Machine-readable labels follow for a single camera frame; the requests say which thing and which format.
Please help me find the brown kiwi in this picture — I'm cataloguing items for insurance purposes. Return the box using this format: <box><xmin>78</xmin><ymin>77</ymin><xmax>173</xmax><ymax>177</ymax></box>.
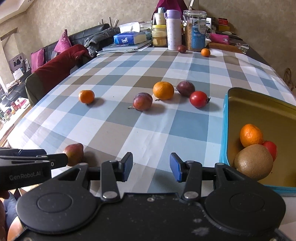
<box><xmin>233</xmin><ymin>144</ymin><xmax>274</xmax><ymax>181</ymax></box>

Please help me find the white tissue box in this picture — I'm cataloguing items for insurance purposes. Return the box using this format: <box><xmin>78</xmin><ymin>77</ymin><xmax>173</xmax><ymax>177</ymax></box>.
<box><xmin>119</xmin><ymin>22</ymin><xmax>140</xmax><ymax>33</ymax></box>

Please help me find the black leather sofa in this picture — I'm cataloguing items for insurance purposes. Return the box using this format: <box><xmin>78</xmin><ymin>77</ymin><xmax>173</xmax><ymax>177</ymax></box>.
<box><xmin>25</xmin><ymin>23</ymin><xmax>121</xmax><ymax>77</ymax></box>

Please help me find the picture frame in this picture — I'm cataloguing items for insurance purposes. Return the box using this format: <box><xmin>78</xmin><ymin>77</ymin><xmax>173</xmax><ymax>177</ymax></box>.
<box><xmin>9</xmin><ymin>53</ymin><xmax>26</xmax><ymax>72</ymax></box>

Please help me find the white thermos purple lid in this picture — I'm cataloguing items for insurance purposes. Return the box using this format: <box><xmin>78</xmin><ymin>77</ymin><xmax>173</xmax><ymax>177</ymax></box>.
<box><xmin>165</xmin><ymin>10</ymin><xmax>183</xmax><ymax>51</ymax></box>

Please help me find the stack of books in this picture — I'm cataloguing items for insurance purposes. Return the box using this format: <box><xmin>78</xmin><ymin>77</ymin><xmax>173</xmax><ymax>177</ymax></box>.
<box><xmin>102</xmin><ymin>40</ymin><xmax>152</xmax><ymax>52</ymax></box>

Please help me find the blue tissue pack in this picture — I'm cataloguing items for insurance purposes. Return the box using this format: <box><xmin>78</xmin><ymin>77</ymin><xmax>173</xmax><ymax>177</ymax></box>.
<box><xmin>113</xmin><ymin>32</ymin><xmax>148</xmax><ymax>45</ymax></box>

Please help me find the glass jar blue label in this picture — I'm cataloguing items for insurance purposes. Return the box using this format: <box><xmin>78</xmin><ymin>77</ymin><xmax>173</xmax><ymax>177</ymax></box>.
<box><xmin>184</xmin><ymin>10</ymin><xmax>207</xmax><ymax>52</ymax></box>

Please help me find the yellow jar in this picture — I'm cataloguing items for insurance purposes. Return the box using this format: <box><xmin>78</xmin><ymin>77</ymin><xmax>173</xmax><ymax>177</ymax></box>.
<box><xmin>151</xmin><ymin>24</ymin><xmax>168</xmax><ymax>47</ymax></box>

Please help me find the pink pencil case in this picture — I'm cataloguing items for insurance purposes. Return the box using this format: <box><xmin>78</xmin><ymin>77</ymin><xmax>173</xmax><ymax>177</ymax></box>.
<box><xmin>209</xmin><ymin>34</ymin><xmax>229</xmax><ymax>44</ymax></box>

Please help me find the reddish purple plum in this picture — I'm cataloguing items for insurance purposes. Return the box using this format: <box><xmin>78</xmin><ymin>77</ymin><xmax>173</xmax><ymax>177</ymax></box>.
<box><xmin>133</xmin><ymin>92</ymin><xmax>153</xmax><ymax>111</ymax></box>

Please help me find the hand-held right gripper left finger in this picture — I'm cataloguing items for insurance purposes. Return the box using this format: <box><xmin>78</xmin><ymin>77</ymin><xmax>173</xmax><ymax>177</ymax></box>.
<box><xmin>50</xmin><ymin>152</ymin><xmax>134</xmax><ymax>202</ymax></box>

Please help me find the gold tin tray teal rim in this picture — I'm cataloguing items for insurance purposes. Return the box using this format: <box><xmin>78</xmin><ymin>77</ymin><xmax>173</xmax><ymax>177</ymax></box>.
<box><xmin>218</xmin><ymin>87</ymin><xmax>296</xmax><ymax>196</ymax></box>

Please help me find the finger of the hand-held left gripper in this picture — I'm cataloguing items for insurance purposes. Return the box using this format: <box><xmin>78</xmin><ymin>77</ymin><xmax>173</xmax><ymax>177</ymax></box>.
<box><xmin>0</xmin><ymin>153</ymin><xmax>69</xmax><ymax>168</ymax></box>
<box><xmin>0</xmin><ymin>148</ymin><xmax>47</xmax><ymax>159</ymax></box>

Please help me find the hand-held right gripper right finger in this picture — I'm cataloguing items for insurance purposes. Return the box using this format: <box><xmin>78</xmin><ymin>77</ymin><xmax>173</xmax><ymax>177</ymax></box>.
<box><xmin>169</xmin><ymin>152</ymin><xmax>251</xmax><ymax>202</ymax></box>

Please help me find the dark red garment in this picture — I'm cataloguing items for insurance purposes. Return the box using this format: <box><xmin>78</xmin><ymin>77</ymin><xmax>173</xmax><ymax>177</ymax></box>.
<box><xmin>25</xmin><ymin>44</ymin><xmax>92</xmax><ymax>106</ymax></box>

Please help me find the red-green apple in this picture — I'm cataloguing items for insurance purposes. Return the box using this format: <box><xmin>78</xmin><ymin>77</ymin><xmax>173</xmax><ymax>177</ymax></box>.
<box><xmin>63</xmin><ymin>143</ymin><xmax>84</xmax><ymax>167</ymax></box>

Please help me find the large mandarin orange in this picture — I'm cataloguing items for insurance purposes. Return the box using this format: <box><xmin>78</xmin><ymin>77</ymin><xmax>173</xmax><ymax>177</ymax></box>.
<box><xmin>153</xmin><ymin>81</ymin><xmax>175</xmax><ymax>100</ymax></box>

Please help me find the red tomato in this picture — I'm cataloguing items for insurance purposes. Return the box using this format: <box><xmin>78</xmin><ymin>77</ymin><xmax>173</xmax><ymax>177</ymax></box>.
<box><xmin>190</xmin><ymin>91</ymin><xmax>211</xmax><ymax>108</ymax></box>
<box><xmin>262</xmin><ymin>141</ymin><xmax>278</xmax><ymax>162</ymax></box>

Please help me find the wooden cutting board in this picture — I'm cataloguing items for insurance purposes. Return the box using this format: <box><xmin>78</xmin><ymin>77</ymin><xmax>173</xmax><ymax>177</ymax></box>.
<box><xmin>208</xmin><ymin>42</ymin><xmax>247</xmax><ymax>54</ymax></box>

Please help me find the large magenta pillow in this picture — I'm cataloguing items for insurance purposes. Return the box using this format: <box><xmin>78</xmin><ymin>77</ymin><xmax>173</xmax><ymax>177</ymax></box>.
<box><xmin>54</xmin><ymin>29</ymin><xmax>72</xmax><ymax>54</ymax></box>

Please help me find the cream paper cup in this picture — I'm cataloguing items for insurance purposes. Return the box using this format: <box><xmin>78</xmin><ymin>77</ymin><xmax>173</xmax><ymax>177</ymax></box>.
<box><xmin>154</xmin><ymin>13</ymin><xmax>166</xmax><ymax>25</ymax></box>

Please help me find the small magenta pillow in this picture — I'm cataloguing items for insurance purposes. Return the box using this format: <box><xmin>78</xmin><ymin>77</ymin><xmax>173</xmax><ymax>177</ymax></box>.
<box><xmin>31</xmin><ymin>47</ymin><xmax>45</xmax><ymax>73</ymax></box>

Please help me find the grey jacket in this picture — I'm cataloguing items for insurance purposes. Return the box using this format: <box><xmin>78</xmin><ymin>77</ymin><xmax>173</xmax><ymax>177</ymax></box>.
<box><xmin>84</xmin><ymin>28</ymin><xmax>121</xmax><ymax>57</ymax></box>

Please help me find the magenta bag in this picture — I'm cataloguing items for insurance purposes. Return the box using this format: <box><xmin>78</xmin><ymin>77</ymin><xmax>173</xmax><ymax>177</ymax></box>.
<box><xmin>154</xmin><ymin>0</ymin><xmax>189</xmax><ymax>13</ymax></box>

